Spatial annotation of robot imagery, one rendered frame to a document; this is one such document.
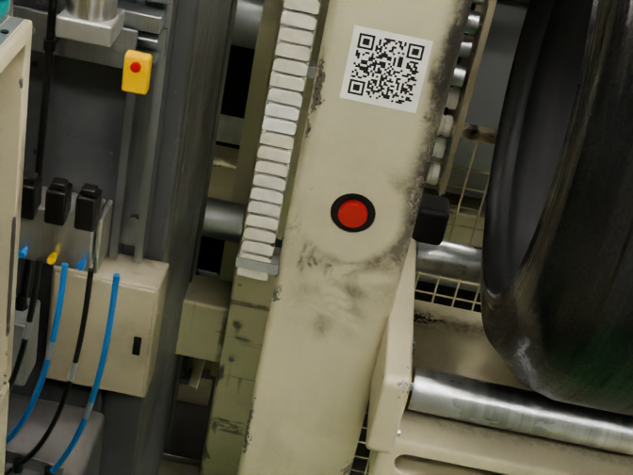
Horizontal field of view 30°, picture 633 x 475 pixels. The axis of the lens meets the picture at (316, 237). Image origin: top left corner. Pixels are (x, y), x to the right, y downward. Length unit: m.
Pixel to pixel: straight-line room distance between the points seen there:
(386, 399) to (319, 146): 0.26
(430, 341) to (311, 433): 0.22
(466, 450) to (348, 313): 0.19
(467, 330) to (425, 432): 0.31
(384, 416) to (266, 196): 0.25
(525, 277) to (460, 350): 0.41
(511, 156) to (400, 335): 0.31
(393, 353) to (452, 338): 0.32
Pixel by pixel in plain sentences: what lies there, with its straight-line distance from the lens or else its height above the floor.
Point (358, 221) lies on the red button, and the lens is 1.20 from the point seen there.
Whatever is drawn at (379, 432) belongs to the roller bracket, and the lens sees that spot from 1.21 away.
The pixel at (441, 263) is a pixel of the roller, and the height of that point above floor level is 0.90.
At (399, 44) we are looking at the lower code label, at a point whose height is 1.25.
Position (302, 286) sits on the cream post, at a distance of 1.25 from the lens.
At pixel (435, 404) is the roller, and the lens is 1.24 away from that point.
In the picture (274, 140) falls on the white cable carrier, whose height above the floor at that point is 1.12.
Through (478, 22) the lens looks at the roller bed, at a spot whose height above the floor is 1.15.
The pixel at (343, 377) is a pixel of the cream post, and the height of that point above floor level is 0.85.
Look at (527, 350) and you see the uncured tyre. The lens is 1.13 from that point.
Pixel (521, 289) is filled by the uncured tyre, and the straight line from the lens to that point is 1.11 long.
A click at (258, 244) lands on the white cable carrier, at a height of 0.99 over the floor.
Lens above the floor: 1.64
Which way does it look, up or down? 30 degrees down
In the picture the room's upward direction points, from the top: 12 degrees clockwise
